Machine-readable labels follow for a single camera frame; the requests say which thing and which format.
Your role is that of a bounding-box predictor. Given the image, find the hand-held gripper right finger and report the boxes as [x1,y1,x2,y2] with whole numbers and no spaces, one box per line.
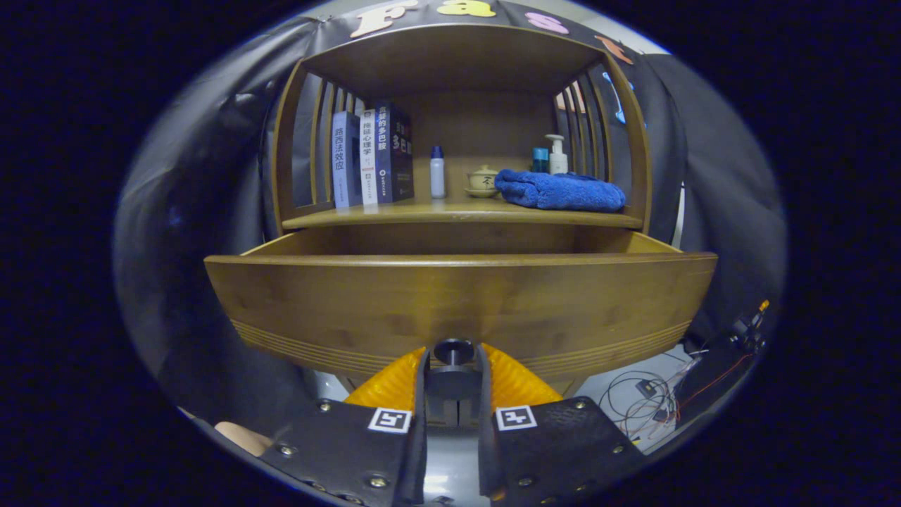
[477,343,647,507]

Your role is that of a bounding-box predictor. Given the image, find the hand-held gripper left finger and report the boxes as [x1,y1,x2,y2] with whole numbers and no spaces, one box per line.
[259,345,431,507]

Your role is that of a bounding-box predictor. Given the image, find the wooden drawer with black knob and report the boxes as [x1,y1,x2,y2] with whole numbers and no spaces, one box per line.
[204,229,719,429]

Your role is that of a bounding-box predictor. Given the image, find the wooden countertop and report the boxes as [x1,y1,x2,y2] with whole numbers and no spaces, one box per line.
[282,197,645,230]

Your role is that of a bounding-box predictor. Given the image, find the wooden cabinet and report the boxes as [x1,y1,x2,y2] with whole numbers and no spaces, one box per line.
[271,23,654,399]

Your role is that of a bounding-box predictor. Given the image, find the small white blue-capped bottle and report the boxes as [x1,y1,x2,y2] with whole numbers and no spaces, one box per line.
[429,146,447,200]

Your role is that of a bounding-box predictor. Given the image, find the beige lidded teacup with saucer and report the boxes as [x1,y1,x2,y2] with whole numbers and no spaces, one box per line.
[465,165,500,199]

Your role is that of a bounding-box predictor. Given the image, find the dark navy book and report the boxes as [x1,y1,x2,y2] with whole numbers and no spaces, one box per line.
[373,101,415,205]

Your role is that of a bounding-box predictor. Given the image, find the white book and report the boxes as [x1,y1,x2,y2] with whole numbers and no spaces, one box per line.
[358,108,379,206]

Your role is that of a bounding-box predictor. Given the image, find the folded blue towel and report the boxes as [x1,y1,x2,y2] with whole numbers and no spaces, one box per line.
[494,168,627,213]

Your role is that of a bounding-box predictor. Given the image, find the light blue book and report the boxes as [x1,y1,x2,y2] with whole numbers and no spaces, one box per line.
[331,111,363,208]

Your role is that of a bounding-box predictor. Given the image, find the black device with orange tip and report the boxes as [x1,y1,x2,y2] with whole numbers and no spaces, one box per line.
[729,299,771,353]

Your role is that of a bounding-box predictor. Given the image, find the white pump bottle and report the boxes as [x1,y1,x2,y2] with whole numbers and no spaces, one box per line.
[545,134,569,175]

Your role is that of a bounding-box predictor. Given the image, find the thin floor cables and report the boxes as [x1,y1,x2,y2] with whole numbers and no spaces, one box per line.
[598,349,754,443]

